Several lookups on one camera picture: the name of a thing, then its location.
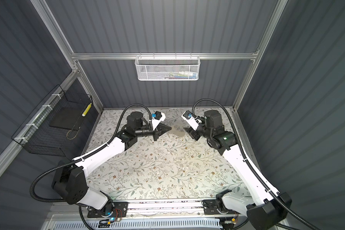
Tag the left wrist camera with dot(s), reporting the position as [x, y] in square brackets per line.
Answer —
[156, 119]

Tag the white wire mesh basket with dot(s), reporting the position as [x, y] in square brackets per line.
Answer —
[168, 69]

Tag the white vent grille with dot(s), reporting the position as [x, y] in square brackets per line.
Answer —
[158, 224]

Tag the black wire basket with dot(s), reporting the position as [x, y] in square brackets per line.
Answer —
[37, 137]

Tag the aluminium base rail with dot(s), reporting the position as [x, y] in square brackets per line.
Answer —
[171, 208]

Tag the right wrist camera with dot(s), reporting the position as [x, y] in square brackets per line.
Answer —
[191, 119]

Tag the black foam pad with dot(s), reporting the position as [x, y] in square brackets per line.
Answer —
[68, 118]

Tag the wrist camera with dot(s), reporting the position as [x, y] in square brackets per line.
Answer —
[191, 119]
[156, 119]

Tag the yellow marker pen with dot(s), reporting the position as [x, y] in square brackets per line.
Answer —
[86, 110]

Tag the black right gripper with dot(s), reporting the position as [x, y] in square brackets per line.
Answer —
[192, 133]

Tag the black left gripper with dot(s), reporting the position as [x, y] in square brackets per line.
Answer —
[163, 127]

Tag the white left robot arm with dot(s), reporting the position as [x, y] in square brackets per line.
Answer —
[70, 181]

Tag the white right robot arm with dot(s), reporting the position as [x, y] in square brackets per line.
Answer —
[263, 208]

